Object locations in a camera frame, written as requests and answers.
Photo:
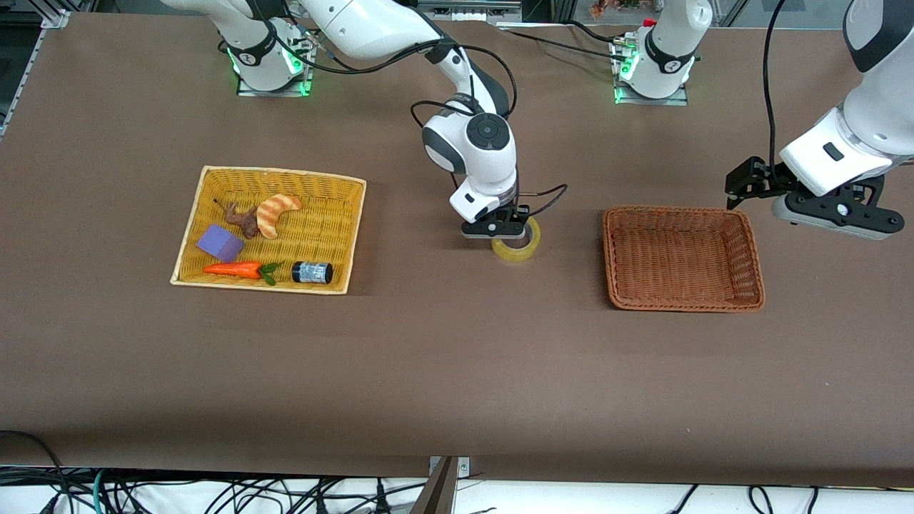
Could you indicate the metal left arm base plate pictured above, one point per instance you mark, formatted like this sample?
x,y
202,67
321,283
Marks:
x,y
653,102

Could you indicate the orange toy carrot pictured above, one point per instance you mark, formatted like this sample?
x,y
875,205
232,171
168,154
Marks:
x,y
235,270

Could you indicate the orange background object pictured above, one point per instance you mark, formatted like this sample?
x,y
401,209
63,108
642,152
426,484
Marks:
x,y
614,6

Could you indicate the grey metal frame box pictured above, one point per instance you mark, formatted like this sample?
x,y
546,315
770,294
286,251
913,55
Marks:
x,y
468,8

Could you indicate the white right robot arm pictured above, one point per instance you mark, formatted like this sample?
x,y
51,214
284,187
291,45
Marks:
x,y
485,143

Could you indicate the small black labelled can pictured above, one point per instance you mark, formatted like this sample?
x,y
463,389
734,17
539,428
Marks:
x,y
312,273

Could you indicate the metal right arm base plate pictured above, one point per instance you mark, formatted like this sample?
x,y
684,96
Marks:
x,y
275,92

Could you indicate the yellow wicker basket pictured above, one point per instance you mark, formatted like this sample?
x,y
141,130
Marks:
x,y
214,275

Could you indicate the metal table edge bracket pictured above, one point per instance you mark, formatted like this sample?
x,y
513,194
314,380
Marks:
x,y
464,467

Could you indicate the clear yellowish tape roll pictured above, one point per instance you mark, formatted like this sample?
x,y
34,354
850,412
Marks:
x,y
514,253

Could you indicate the brown wicker basket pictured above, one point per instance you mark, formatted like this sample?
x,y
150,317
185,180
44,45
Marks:
x,y
678,257

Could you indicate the purple foam cube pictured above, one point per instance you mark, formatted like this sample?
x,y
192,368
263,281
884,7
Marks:
x,y
218,241

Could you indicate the brown root-shaped toy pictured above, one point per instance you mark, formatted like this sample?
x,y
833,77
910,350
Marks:
x,y
248,223

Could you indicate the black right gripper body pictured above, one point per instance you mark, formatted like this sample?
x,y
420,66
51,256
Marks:
x,y
515,212

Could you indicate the grey camera stand pole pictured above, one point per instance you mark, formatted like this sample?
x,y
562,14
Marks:
x,y
435,496

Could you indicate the toy croissant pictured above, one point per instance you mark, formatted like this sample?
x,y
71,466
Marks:
x,y
275,210

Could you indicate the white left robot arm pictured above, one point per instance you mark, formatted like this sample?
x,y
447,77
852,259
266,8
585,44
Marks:
x,y
878,121

